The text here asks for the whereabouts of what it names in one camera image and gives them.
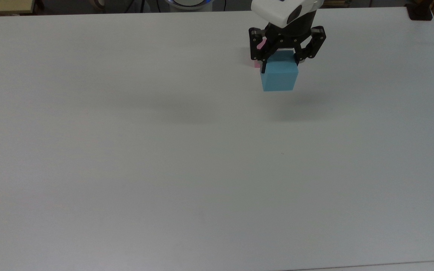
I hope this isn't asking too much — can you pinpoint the blue cube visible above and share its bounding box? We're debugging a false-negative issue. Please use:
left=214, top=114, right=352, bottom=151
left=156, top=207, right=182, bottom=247
left=259, top=50, right=300, bottom=92

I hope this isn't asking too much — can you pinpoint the robot base with blue ring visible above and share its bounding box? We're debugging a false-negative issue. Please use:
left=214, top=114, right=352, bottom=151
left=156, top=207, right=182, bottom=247
left=166, top=0, right=214, bottom=11

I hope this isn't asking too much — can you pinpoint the pink cube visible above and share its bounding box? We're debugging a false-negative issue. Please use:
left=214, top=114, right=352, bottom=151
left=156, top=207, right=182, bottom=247
left=254, top=38, right=267, bottom=69

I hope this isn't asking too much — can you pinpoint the black clamp block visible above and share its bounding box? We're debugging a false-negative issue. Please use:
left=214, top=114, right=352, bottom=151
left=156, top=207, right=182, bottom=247
left=407, top=0, right=433, bottom=21

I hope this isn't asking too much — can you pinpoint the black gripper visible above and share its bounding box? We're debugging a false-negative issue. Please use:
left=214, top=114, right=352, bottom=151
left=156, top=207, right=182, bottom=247
left=249, top=9, right=327, bottom=74

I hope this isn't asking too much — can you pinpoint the light wooden board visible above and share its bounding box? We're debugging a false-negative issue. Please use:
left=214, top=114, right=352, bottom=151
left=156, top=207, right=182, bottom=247
left=0, top=0, right=37, bottom=15

